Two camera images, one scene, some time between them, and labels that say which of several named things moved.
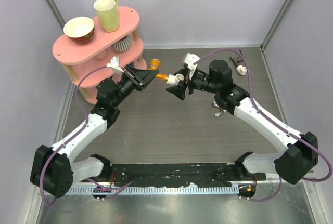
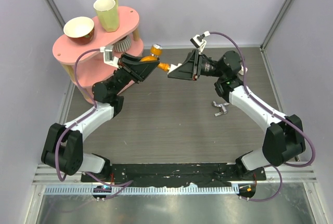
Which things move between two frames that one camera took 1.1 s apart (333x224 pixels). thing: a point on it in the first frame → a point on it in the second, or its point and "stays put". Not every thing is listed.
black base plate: (160, 174) stays put
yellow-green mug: (106, 9) stays put
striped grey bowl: (123, 45) stays put
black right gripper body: (198, 81) → (207, 67)
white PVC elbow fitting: (175, 80) → (173, 67)
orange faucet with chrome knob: (155, 64) → (156, 50)
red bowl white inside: (79, 30) stays put
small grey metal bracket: (222, 111) stays put
